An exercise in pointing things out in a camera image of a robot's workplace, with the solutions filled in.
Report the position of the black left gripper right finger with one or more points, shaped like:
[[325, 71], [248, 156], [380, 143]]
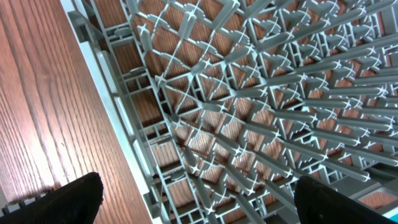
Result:
[[318, 204]]

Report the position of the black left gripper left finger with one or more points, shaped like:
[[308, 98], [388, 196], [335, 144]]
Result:
[[77, 202]]

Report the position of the grey dish rack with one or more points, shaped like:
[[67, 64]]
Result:
[[221, 106]]

